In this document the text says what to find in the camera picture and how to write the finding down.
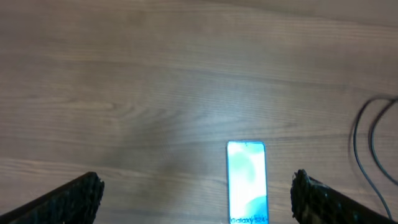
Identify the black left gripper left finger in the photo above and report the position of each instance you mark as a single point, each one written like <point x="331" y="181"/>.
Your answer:
<point x="75" y="202"/>

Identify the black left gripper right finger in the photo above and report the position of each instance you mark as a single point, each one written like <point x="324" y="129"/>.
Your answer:
<point x="314" y="202"/>

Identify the Samsung Galaxy smartphone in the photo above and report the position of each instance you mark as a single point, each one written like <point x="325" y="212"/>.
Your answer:
<point x="247" y="182"/>

